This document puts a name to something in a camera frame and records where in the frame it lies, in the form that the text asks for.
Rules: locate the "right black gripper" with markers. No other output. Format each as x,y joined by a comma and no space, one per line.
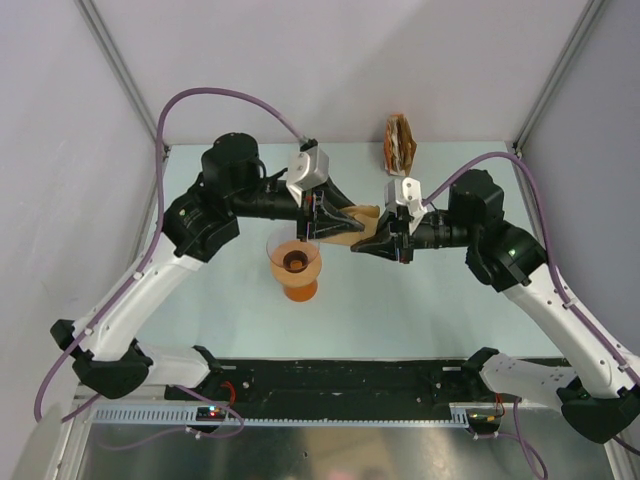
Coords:
392,234

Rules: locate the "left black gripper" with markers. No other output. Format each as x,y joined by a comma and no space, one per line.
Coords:
324,221

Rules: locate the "brown paper coffee filter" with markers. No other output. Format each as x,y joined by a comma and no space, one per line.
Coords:
367,215

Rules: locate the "glass flask with orange liquid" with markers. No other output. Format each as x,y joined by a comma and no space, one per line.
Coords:
302,293

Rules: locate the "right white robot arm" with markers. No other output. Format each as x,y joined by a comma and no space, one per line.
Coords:
593,393

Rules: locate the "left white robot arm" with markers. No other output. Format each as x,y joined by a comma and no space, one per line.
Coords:
233,183

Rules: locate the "orange coffee filter package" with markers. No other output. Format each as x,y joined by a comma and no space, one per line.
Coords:
399,146

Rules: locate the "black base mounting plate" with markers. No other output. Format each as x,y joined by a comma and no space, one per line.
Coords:
345,389

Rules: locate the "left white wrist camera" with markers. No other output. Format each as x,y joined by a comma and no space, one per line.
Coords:
306,170

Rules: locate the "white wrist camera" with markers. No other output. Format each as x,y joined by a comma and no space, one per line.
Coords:
405,192
306,170

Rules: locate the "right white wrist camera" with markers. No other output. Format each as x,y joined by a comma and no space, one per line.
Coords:
405,192

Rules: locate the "aluminium front rail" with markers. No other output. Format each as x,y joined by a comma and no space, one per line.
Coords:
510,379

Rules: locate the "right aluminium frame post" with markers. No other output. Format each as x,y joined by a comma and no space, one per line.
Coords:
572,48

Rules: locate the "aluminium frame post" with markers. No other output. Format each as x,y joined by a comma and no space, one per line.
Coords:
111,52
572,48

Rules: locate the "grey slotted cable duct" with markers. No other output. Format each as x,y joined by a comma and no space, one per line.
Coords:
147,414

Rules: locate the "left aluminium frame post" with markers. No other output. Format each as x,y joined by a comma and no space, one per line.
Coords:
111,52

